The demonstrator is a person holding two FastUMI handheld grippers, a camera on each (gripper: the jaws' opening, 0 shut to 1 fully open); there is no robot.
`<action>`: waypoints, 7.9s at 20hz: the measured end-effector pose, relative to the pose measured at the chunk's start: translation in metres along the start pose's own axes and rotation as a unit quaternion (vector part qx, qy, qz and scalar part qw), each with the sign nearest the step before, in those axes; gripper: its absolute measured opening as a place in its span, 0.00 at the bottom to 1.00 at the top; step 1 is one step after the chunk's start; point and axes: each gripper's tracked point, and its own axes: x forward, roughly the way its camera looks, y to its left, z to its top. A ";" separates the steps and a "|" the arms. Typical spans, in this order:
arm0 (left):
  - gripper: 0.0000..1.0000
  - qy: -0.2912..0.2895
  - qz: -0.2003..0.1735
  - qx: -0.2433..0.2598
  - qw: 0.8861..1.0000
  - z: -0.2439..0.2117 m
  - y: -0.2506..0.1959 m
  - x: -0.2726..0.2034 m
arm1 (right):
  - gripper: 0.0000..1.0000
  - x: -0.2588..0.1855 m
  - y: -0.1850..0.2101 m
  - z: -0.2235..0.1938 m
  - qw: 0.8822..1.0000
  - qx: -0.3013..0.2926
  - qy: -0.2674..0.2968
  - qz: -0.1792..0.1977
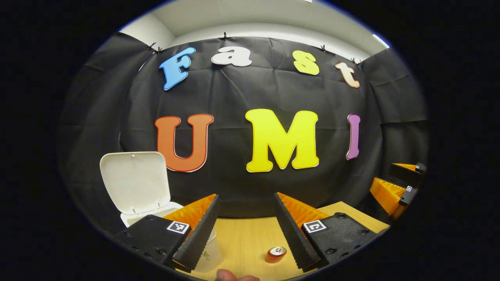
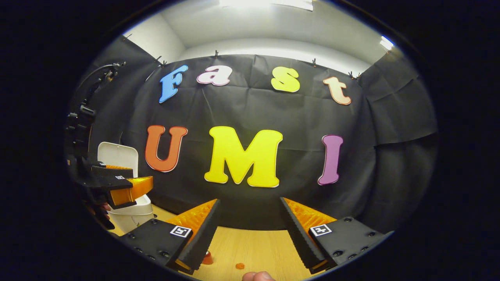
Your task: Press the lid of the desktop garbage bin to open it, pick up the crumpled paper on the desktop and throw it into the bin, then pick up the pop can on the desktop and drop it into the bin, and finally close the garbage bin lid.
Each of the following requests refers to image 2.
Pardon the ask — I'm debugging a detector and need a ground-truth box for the long ceiling light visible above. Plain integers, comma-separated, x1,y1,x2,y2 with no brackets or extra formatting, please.
219,0,314,11

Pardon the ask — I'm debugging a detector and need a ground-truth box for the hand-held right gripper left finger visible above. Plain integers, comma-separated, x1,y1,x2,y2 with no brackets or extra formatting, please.
117,198,221,276

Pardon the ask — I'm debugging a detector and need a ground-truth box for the black backdrop cloth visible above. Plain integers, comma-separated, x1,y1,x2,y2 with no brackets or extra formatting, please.
64,35,438,231

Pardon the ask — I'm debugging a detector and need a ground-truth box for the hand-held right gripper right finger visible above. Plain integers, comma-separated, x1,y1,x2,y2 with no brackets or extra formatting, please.
279,197,393,274

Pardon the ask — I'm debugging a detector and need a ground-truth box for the white desktop garbage bin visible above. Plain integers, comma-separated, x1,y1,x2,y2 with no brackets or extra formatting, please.
97,142,155,234

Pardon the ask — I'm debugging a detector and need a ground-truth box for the wooden desktop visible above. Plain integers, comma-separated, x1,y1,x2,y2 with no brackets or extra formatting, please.
107,204,325,281

